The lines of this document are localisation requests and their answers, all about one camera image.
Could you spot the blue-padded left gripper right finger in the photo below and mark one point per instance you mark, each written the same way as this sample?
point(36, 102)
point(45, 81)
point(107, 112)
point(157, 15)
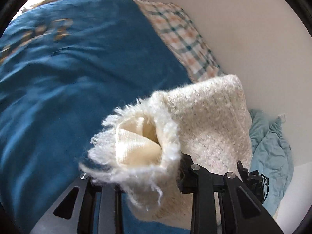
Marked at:
point(222, 203)

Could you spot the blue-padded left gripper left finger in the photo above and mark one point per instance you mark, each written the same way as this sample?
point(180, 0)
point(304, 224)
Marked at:
point(84, 208)

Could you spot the white tweed jacket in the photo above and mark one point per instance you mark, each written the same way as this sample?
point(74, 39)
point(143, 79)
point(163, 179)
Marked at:
point(141, 145)

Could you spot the light blue folded duvet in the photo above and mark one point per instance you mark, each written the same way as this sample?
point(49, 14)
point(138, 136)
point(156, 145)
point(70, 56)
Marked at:
point(272, 156)

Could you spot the plaid checkered blanket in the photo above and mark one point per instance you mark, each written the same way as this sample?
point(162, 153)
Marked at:
point(179, 34)

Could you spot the blue striped bed sheet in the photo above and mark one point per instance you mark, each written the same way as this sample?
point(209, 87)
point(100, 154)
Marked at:
point(69, 64)

